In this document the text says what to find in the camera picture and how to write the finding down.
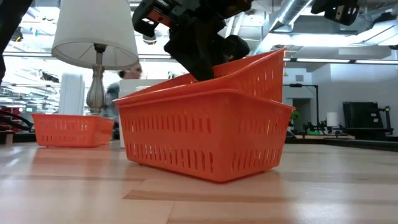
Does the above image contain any silver ceiling air duct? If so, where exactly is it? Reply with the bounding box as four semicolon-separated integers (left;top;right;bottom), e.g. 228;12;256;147
253;0;314;56

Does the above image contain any person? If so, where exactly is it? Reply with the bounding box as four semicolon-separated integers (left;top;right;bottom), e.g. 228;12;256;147
104;62;144;126

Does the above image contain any orange slotted plastic basket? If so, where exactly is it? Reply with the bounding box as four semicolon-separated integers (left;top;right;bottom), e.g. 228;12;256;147
31;113;115;148
117;88;296;184
113;48;286;105

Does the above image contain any long ceiling light strip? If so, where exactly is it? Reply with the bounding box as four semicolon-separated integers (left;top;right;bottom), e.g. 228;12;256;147
284;57;398;65

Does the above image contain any white building pillar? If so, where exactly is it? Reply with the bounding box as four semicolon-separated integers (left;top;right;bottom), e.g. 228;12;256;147
58;73;85;116

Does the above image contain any white fabric lamp shade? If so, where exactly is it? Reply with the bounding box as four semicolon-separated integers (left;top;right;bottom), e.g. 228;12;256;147
51;0;140;71

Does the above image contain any black ceiling cable reel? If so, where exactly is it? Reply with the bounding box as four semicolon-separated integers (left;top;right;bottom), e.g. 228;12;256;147
11;26;24;42
142;30;158;45

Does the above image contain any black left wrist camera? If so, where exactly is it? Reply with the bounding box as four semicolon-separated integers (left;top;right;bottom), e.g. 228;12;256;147
131;0;159;39

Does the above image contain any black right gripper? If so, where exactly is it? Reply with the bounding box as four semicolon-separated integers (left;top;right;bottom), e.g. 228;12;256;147
310;0;361;27

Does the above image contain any silver turned lamp base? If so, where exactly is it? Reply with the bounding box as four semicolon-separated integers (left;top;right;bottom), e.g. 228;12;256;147
86;43;108;116

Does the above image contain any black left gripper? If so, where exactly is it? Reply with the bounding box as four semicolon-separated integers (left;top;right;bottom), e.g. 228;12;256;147
146;0;253;83

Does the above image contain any white cylinder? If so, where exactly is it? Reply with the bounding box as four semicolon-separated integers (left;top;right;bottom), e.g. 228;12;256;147
326;111;338;127

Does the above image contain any black flat monitor panel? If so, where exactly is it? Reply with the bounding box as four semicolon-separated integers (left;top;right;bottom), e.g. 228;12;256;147
343;101;384;128

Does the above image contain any black door frame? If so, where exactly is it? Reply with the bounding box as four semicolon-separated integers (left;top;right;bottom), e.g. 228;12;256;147
282;83;320;125

